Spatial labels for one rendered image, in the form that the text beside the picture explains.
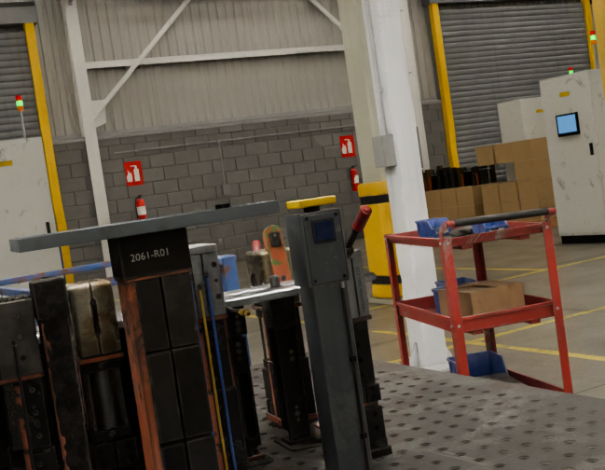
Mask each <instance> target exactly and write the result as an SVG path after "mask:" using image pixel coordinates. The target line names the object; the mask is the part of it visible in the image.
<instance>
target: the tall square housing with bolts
mask: <svg viewBox="0 0 605 470"><path fill-rule="evenodd" d="M189 251H190V257H191V263H192V268H191V272H189V273H190V280H191V285H192V292H193V298H194V304H195V311H196V316H197V329H198V330H199V342H197V343H198V344H200V347H201V353H202V360H203V365H204V372H205V379H206V384H207V391H208V396H209V403H210V410H211V415H212V422H213V432H212V433H211V434H213V435H214V440H215V445H216V452H217V458H218V464H219V470H249V464H248V458H247V451H246V446H245V439H244V432H243V427H242V420H241V408H240V402H239V396H238V389H237V387H236V386H234V385H233V379H232V373H231V366H230V360H229V354H228V347H227V335H226V330H225V323H224V318H227V317H228V316H227V311H226V305H225V299H224V292H223V285H222V280H221V273H220V267H219V261H218V254H217V252H216V251H217V247H216V244H215V243H195V244H189Z"/></svg>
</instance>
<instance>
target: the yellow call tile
mask: <svg viewBox="0 0 605 470"><path fill-rule="evenodd" d="M332 203H336V196H325V197H317V198H311V199H304V200H293V201H287V202H286V206H287V209H288V210H289V209H301V208H303V210H304V213H309V212H316V211H321V208H320V205H325V204H332Z"/></svg>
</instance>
